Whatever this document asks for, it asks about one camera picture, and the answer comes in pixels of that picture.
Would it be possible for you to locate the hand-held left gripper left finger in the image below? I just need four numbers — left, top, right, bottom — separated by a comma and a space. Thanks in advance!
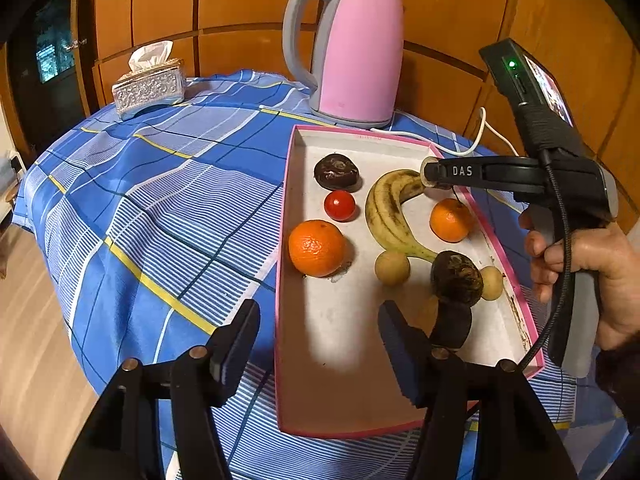
60, 300, 261, 480

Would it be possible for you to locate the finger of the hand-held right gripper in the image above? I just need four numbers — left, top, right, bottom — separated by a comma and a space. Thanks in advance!
422, 156, 544, 194

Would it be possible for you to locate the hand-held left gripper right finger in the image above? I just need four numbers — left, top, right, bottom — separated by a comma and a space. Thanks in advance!
378, 301, 576, 480

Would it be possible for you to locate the orange with stem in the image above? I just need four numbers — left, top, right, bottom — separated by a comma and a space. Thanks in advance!
430, 185, 475, 243

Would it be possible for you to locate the pink-edged white tray box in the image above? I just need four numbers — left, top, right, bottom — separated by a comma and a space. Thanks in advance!
274, 125, 546, 440

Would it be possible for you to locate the beige longan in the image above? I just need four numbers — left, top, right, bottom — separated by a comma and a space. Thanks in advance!
479, 266, 504, 301
375, 251, 412, 287

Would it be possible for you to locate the spotted yellow banana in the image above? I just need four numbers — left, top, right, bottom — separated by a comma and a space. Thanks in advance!
365, 169, 441, 263

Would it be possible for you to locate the rough dark round fruit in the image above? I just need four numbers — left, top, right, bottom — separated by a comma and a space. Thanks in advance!
431, 251, 485, 306

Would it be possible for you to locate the smooth dark round fruit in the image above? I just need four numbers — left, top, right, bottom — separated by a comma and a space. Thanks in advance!
314, 154, 362, 192

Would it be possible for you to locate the red tomato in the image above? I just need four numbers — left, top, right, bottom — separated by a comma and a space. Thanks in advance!
324, 191, 357, 222

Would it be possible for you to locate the plain orange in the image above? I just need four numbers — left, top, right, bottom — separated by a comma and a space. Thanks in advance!
288, 220, 347, 278

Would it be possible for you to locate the person's right forearm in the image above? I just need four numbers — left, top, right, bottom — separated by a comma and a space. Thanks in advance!
592, 330, 640, 421

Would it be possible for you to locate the person's right hand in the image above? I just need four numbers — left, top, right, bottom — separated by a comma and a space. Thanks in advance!
519, 209, 640, 352

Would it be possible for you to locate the pink electric kettle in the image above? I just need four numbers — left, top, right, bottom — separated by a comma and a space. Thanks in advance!
282, 0, 405, 129

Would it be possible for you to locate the blue plaid tablecloth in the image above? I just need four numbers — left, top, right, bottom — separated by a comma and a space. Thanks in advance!
12, 69, 640, 480

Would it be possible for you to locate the silver embossed tissue box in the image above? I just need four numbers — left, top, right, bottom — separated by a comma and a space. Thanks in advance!
111, 58, 186, 121

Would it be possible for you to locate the white object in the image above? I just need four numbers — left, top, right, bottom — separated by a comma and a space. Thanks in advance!
0, 152, 26, 226

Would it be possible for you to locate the white tissue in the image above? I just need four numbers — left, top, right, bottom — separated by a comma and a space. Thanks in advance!
128, 41, 174, 73

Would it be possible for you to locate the dark door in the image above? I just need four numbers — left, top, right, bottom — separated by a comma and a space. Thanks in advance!
0, 0, 96, 151

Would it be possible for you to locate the white power cable with plug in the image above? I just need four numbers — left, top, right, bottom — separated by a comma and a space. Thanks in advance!
370, 107, 521, 157

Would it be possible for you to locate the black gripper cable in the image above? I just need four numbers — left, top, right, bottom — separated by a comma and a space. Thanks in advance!
462, 147, 576, 416

